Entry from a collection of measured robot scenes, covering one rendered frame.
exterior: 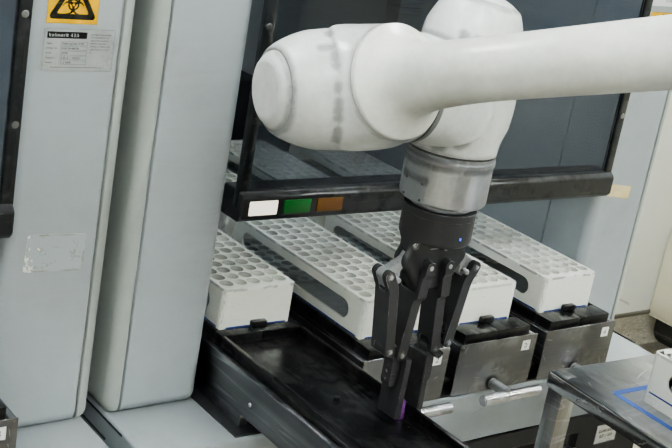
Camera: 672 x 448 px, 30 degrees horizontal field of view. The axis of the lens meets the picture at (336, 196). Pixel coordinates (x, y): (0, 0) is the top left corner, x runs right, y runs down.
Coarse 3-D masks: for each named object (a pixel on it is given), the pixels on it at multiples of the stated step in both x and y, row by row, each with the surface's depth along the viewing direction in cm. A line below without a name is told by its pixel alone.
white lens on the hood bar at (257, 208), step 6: (252, 204) 135; (258, 204) 136; (264, 204) 136; (270, 204) 137; (276, 204) 137; (252, 210) 135; (258, 210) 136; (264, 210) 136; (270, 210) 137; (276, 210) 137
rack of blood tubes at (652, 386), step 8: (656, 352) 143; (664, 352) 143; (656, 360) 142; (664, 360) 141; (656, 368) 142; (664, 368) 141; (656, 376) 142; (664, 376) 141; (648, 384) 144; (656, 384) 142; (664, 384) 142; (648, 392) 143; (656, 392) 142; (664, 392) 142; (648, 400) 143; (656, 400) 143; (656, 408) 143; (664, 408) 142
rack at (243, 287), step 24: (216, 240) 158; (216, 264) 151; (240, 264) 151; (264, 264) 153; (216, 288) 144; (240, 288) 144; (264, 288) 146; (288, 288) 148; (216, 312) 144; (240, 312) 145; (264, 312) 147; (288, 312) 149
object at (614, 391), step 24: (624, 360) 155; (648, 360) 156; (552, 384) 147; (576, 384) 145; (600, 384) 147; (624, 384) 148; (552, 408) 148; (600, 408) 141; (624, 408) 141; (648, 408) 142; (552, 432) 148; (624, 432) 139; (648, 432) 136
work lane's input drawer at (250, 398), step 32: (256, 320) 146; (288, 320) 150; (224, 352) 141; (256, 352) 143; (288, 352) 144; (320, 352) 145; (224, 384) 140; (256, 384) 135; (288, 384) 136; (320, 384) 138; (352, 384) 139; (256, 416) 135; (288, 416) 130; (320, 416) 128; (352, 416) 132; (384, 416) 133; (416, 416) 132
